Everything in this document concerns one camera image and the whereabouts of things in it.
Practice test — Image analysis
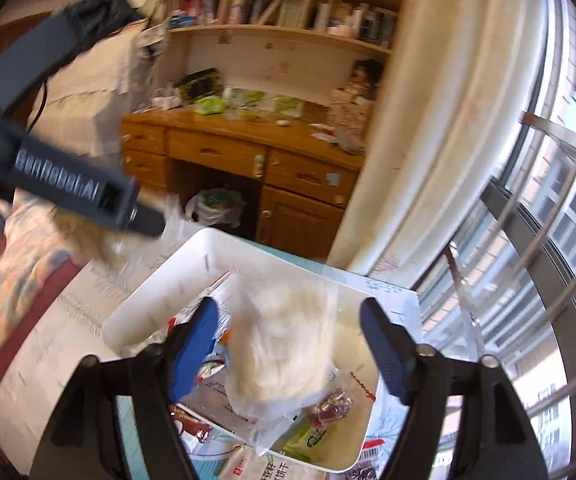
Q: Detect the white plastic bin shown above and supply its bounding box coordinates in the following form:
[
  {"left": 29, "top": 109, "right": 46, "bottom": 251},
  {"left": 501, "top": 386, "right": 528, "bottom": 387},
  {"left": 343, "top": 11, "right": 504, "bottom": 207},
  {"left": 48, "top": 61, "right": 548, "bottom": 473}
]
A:
[{"left": 102, "top": 227, "right": 421, "bottom": 473}]

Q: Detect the green snack packet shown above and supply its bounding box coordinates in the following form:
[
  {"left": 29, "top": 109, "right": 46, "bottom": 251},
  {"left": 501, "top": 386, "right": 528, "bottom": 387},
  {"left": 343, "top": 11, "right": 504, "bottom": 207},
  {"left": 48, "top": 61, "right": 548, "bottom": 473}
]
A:
[{"left": 280, "top": 420, "right": 335, "bottom": 461}]

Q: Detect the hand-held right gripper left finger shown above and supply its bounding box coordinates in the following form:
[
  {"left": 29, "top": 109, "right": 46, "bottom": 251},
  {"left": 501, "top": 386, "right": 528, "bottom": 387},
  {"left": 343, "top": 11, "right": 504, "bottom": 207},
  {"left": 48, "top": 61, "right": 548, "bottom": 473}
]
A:
[{"left": 30, "top": 296, "right": 220, "bottom": 480}]

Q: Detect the clear wrapper with red script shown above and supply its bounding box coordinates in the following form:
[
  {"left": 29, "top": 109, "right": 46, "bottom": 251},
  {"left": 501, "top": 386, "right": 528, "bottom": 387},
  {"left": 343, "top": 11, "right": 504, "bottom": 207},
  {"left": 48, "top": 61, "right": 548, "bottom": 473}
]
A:
[{"left": 340, "top": 367, "right": 381, "bottom": 407}]

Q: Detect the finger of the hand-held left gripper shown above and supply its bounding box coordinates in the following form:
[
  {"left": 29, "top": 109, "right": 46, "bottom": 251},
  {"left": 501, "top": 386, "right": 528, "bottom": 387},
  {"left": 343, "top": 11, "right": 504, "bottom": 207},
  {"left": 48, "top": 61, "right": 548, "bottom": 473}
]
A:
[{"left": 127, "top": 202, "right": 166, "bottom": 239}]

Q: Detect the white packet with red logo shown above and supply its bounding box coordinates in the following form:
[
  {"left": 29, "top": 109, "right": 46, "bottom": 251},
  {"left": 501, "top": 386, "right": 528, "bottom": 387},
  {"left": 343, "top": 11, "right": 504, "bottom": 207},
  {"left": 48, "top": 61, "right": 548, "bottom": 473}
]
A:
[{"left": 215, "top": 442, "right": 319, "bottom": 480}]

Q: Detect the white lace cloth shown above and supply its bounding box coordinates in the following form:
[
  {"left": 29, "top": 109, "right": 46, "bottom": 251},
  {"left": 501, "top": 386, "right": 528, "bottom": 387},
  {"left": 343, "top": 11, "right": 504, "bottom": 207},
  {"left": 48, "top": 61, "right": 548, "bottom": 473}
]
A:
[{"left": 33, "top": 35, "right": 160, "bottom": 161}]

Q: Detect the doll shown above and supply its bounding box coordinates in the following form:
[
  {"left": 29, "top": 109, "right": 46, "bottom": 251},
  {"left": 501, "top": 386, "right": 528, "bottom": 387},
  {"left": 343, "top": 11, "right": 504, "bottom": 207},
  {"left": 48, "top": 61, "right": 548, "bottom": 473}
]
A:
[{"left": 329, "top": 59, "right": 384, "bottom": 136}]

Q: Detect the green wipes pack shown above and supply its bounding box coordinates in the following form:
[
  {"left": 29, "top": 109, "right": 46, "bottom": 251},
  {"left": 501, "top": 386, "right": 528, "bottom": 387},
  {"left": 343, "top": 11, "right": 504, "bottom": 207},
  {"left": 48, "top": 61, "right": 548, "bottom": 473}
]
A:
[{"left": 193, "top": 96, "right": 227, "bottom": 116}]

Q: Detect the metal window grille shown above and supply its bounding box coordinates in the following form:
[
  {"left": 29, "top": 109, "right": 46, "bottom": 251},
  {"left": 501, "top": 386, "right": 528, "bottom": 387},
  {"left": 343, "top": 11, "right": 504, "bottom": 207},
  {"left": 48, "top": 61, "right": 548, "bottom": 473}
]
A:
[{"left": 418, "top": 0, "right": 576, "bottom": 461}]

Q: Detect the red foil candy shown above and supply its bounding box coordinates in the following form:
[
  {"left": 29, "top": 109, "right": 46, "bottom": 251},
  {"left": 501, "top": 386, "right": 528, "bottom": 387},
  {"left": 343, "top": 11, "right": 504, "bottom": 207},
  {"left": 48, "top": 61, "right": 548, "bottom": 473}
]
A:
[{"left": 308, "top": 387, "right": 357, "bottom": 428}]

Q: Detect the dark red snack packet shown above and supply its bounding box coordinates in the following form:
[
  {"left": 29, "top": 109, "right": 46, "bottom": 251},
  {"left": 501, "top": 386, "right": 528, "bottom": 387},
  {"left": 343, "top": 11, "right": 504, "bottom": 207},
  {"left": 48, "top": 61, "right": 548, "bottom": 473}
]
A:
[{"left": 170, "top": 405, "right": 215, "bottom": 447}]

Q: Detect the wooden bookshelf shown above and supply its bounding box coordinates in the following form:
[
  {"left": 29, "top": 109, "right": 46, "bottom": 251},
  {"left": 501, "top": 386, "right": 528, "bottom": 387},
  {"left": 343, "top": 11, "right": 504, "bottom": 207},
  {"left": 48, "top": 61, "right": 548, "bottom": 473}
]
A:
[{"left": 165, "top": 0, "right": 410, "bottom": 61}]

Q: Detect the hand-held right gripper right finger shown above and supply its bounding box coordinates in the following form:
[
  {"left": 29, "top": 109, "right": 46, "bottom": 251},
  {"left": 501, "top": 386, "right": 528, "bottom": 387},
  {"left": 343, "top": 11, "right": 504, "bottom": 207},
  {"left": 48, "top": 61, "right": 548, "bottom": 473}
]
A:
[{"left": 359, "top": 297, "right": 551, "bottom": 480}]

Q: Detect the white curtain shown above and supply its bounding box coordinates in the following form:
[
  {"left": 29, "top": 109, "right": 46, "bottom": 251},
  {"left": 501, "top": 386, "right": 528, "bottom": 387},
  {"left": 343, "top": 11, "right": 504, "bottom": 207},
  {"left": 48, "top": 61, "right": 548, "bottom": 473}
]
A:
[{"left": 328, "top": 0, "right": 564, "bottom": 292}]

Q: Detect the black yellow box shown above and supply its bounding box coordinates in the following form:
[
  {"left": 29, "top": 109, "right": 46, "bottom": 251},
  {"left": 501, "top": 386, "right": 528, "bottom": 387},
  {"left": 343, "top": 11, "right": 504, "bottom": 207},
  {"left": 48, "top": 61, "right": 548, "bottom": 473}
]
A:
[{"left": 175, "top": 69, "right": 225, "bottom": 102}]

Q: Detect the clear rice cracker packet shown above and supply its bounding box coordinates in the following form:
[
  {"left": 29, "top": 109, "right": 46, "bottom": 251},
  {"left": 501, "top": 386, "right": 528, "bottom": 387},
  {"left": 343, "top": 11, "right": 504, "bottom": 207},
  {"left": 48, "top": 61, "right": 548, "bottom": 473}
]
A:
[{"left": 223, "top": 272, "right": 354, "bottom": 456}]

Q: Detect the row of books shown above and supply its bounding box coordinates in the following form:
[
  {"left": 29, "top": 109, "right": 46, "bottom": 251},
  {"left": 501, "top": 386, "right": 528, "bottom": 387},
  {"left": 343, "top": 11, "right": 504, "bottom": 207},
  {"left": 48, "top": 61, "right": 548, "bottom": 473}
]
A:
[{"left": 178, "top": 0, "right": 399, "bottom": 43}]

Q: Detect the wooden desk with drawers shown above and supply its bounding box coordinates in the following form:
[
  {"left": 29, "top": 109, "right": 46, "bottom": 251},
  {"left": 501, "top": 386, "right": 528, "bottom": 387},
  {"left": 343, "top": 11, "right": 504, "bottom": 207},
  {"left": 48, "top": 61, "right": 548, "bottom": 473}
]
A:
[{"left": 120, "top": 105, "right": 366, "bottom": 262}]

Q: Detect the maroon chair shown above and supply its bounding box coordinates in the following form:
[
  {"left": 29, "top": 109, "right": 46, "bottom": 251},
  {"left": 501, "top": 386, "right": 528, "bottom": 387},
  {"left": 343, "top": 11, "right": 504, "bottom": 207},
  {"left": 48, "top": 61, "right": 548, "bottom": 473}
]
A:
[{"left": 0, "top": 247, "right": 86, "bottom": 426}]

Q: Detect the floral blanket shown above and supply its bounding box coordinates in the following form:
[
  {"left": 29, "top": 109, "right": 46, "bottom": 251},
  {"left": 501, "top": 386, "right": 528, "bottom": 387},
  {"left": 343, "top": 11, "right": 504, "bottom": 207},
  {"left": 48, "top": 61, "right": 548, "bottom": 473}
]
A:
[{"left": 0, "top": 195, "right": 94, "bottom": 391}]

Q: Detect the white plastic bag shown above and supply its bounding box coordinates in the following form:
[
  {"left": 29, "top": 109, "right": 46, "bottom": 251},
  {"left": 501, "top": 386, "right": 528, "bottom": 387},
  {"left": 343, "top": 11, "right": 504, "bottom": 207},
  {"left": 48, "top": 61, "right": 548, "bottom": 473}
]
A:
[{"left": 184, "top": 187, "right": 248, "bottom": 226}]

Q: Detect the black cable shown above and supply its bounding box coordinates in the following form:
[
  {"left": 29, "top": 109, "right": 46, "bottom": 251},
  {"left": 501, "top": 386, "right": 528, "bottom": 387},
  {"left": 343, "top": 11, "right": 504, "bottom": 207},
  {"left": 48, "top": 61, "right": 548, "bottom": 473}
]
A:
[{"left": 27, "top": 77, "right": 50, "bottom": 131}]

